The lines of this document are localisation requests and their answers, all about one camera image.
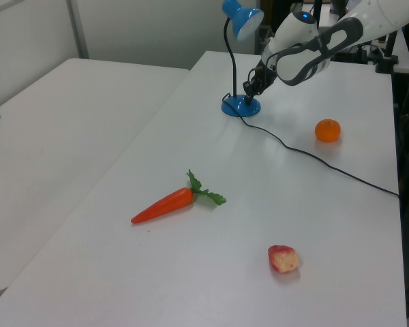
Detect white adjacent table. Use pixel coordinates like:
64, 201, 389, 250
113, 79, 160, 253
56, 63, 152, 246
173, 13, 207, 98
0, 57, 192, 297

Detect black clamp with post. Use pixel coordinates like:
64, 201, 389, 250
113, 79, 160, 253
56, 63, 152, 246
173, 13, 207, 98
374, 29, 400, 74

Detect black lamp power cable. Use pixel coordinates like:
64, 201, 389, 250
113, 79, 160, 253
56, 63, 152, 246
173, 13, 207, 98
224, 92, 400, 198

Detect orange mandarin fruit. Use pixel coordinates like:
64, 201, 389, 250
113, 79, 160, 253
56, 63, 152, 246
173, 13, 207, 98
314, 118, 342, 143

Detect orange toy carrot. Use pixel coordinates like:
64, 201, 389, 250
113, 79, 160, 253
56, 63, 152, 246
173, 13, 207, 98
130, 169, 228, 225

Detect blue desk lamp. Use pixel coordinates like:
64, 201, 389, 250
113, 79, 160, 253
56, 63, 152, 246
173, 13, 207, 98
220, 0, 264, 119

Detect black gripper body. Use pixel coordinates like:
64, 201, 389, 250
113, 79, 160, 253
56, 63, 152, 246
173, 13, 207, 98
252, 63, 279, 97

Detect red toy strawberry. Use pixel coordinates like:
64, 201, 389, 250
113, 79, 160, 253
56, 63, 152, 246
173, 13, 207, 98
267, 244, 300, 275

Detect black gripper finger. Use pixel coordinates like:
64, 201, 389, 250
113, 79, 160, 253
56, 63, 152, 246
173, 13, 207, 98
246, 85, 262, 105
243, 77, 256, 98

